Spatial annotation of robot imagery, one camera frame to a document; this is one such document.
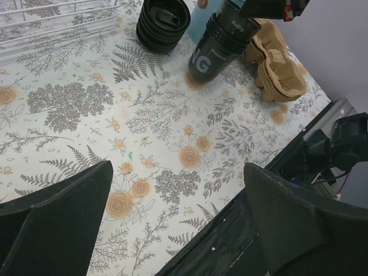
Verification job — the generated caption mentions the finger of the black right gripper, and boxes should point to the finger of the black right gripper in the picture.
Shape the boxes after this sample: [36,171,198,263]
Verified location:
[239,0,286,20]

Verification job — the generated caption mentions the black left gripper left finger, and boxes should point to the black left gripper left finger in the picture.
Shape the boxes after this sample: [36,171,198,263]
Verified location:
[1,160,113,275]

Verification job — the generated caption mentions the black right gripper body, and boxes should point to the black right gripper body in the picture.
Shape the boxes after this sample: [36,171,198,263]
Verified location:
[283,0,310,22]

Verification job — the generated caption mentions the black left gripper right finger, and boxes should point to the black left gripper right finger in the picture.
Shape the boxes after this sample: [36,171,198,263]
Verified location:
[244,163,367,275]

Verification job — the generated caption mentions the stack of black cups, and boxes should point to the stack of black cups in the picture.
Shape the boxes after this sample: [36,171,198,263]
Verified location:
[188,1,262,84]

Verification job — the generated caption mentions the brown cardboard cup carriers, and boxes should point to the brown cardboard cup carriers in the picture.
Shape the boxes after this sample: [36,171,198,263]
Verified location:
[244,18,307,102]

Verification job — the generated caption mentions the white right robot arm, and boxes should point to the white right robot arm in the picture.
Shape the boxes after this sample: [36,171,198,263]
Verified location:
[266,98,367,186]

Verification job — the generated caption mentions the stack of black lids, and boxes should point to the stack of black lids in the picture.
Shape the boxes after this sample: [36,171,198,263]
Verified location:
[136,0,191,54]

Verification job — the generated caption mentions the floral table mat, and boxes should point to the floral table mat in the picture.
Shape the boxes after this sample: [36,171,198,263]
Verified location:
[1,1,330,275]

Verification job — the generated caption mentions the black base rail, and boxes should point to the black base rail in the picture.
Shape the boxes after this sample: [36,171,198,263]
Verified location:
[158,97,357,275]

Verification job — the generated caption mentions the white wire dish rack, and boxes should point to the white wire dish rack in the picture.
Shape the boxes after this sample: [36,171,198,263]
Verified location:
[1,0,122,49]

